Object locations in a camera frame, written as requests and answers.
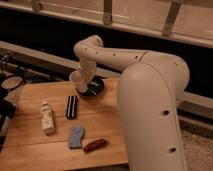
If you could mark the round dark framed object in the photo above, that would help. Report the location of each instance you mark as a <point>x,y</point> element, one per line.
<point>12,82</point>

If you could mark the black device at left edge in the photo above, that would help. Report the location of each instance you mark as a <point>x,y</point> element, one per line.
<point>7,110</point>

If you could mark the metal railing frame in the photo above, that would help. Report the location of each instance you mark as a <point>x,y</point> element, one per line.
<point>187,21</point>

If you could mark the dark ceramic bowl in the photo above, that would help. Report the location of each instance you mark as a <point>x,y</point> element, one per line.
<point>96,86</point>

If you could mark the white squeeze bottle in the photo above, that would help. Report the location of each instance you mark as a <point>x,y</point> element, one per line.
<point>47,120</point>

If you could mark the black white striped block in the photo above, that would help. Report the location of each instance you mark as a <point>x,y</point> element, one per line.
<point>71,110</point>

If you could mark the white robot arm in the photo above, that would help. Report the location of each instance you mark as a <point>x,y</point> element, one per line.
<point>146,100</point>

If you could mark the red brown sausage toy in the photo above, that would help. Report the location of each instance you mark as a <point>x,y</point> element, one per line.
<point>94,145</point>

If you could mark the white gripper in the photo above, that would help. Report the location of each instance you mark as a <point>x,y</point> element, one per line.
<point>87,71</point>

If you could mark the blue sponge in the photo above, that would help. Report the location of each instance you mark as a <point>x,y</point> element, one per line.
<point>77,134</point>

